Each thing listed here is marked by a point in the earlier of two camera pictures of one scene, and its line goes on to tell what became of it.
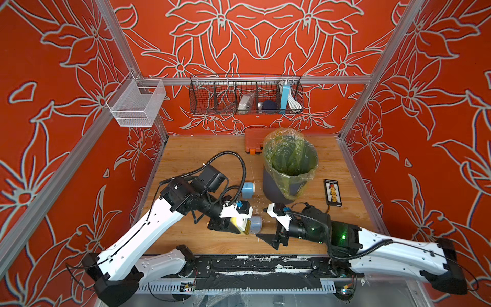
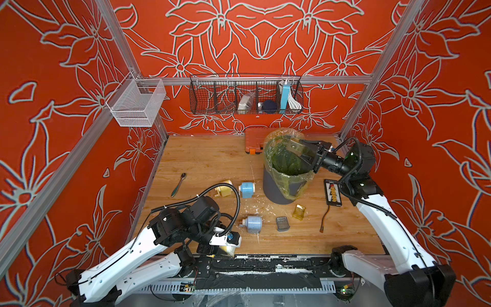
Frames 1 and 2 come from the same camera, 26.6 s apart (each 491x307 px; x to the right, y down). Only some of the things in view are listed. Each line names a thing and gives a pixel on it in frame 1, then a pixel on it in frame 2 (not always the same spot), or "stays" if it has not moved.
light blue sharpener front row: [256, 224] stays
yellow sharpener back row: [234, 220] to [224, 190]
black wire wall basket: [237, 94] stays
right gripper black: [284, 235] to [319, 149]
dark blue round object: [269, 107] stays
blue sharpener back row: [249, 190] stays
